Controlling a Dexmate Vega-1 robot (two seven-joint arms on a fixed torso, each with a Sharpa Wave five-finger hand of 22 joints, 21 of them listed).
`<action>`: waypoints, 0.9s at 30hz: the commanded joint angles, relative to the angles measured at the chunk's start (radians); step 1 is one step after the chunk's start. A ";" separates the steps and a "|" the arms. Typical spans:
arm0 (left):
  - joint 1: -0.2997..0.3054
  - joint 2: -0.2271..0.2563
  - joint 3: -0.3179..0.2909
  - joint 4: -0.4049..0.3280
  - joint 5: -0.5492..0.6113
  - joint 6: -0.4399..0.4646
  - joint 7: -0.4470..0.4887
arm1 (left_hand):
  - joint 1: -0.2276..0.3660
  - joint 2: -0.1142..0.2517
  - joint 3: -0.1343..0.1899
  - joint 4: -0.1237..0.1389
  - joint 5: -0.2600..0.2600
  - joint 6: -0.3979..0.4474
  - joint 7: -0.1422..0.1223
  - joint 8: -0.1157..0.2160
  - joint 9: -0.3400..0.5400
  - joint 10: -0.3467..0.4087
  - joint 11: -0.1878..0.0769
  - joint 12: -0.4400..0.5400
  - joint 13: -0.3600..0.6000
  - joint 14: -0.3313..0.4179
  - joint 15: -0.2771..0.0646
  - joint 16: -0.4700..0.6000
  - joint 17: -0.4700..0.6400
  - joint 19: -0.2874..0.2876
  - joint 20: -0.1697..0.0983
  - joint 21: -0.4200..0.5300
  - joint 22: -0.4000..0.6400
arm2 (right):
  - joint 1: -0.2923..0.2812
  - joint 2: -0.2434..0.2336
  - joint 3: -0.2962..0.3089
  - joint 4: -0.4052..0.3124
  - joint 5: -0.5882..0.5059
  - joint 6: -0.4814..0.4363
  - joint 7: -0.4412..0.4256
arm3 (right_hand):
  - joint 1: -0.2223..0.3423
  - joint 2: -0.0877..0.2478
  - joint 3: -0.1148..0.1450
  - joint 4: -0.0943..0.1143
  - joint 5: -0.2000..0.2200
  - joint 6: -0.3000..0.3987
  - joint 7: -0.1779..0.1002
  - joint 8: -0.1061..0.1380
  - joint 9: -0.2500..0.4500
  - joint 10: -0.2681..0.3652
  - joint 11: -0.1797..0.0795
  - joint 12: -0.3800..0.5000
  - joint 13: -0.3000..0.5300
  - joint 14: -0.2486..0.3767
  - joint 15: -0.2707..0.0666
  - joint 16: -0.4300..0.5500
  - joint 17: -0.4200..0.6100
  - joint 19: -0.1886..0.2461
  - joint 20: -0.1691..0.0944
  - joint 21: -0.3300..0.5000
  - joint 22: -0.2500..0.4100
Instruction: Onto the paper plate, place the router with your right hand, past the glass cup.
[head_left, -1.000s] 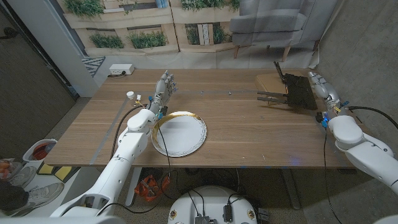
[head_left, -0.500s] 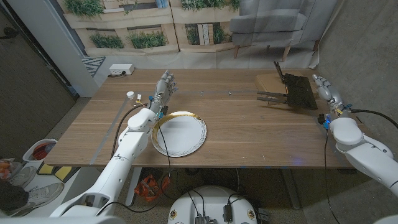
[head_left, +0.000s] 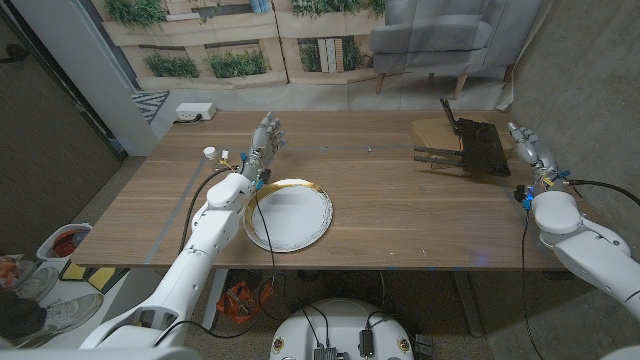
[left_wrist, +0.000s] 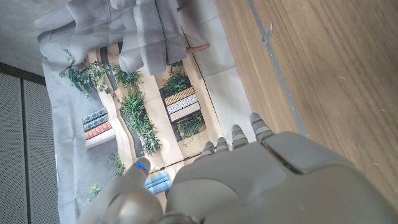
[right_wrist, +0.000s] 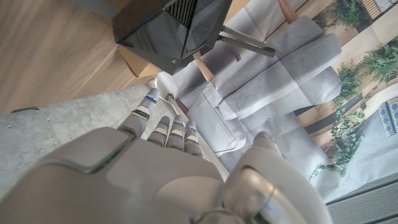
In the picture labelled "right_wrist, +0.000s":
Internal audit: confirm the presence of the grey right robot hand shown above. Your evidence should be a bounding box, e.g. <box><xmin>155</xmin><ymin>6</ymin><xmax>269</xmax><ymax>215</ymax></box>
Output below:
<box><xmin>0</xmin><ymin>88</ymin><xmax>334</xmax><ymax>224</ymax></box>

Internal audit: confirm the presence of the short black strip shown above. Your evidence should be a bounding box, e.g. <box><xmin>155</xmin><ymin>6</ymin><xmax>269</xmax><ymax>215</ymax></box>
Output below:
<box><xmin>11</xmin><ymin>106</ymin><xmax>40</xmax><ymax>114</ymax></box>

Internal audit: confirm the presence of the printed room backdrop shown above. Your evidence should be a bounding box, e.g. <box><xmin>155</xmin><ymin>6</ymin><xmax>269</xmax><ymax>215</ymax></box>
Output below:
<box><xmin>149</xmin><ymin>0</ymin><xmax>398</xmax><ymax>203</ymax></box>

